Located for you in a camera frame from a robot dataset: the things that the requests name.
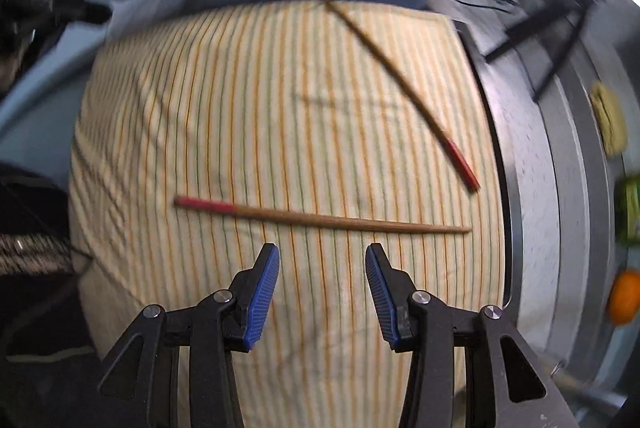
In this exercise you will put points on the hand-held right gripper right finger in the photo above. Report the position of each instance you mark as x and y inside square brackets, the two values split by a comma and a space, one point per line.
[377, 298]

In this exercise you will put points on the yellow sponge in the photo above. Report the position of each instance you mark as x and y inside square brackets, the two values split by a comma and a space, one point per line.
[607, 117]

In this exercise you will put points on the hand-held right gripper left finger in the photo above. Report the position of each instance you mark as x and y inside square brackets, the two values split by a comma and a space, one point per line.
[262, 298]

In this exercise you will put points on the striped yellow cloth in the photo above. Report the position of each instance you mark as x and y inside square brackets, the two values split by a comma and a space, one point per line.
[250, 107]

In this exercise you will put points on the red wooden chopstick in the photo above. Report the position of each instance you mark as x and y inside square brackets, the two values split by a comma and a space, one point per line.
[465, 167]
[300, 217]

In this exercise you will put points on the green dish soap bottle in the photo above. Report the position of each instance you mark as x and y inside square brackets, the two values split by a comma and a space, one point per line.
[630, 208]

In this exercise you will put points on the orange fruit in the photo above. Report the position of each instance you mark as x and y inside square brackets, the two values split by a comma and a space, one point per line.
[625, 298]

